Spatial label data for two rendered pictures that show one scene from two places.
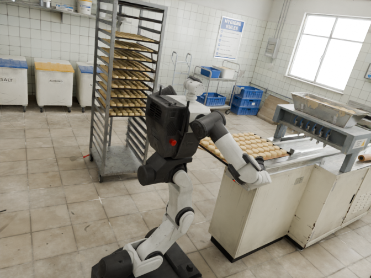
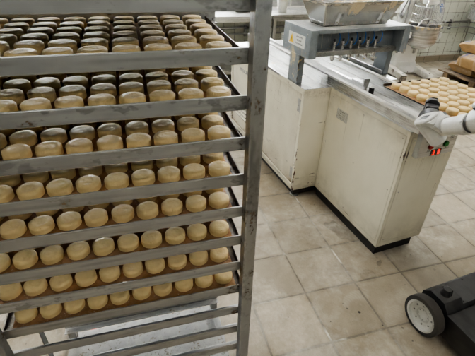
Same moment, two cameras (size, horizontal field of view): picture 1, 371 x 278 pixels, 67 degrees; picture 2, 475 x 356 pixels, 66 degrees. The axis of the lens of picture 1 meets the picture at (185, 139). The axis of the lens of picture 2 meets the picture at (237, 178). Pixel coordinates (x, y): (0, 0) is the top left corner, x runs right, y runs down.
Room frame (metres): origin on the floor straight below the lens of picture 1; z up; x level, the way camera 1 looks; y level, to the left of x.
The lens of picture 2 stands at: (2.32, 1.43, 1.58)
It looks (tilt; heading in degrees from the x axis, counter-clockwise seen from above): 33 degrees down; 286
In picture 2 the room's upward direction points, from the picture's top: 2 degrees clockwise
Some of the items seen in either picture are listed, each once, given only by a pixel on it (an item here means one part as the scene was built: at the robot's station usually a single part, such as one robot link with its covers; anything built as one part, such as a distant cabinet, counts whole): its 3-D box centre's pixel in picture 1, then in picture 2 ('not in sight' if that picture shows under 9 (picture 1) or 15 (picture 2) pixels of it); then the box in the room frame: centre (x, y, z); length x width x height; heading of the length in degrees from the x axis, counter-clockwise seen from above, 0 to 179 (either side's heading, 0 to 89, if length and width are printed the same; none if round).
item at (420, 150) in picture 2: (239, 174); (436, 141); (1.83, -0.44, 0.77); 0.24 x 0.04 x 0.14; 39
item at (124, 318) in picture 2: (133, 149); (144, 313); (2.96, 0.58, 0.24); 0.64 x 0.03 x 0.03; 33
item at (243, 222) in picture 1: (259, 199); (374, 162); (2.06, -0.72, 0.45); 0.70 x 0.34 x 0.90; 129
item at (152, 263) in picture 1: (142, 256); not in sight; (1.38, 0.13, 0.28); 0.21 x 0.20 x 0.13; 129
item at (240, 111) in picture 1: (243, 108); not in sight; (6.53, -1.22, 0.10); 0.60 x 0.40 x 0.20; 121
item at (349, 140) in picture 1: (314, 135); (343, 50); (2.37, -1.12, 1.01); 0.72 x 0.33 x 0.34; 39
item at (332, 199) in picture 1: (319, 182); (297, 109); (2.67, -1.49, 0.42); 1.28 x 0.72 x 0.84; 129
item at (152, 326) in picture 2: (101, 113); (134, 327); (2.75, 0.91, 0.69); 0.64 x 0.03 x 0.03; 33
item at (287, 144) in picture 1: (302, 141); (312, 68); (2.56, -1.12, 0.87); 2.01 x 0.03 x 0.07; 129
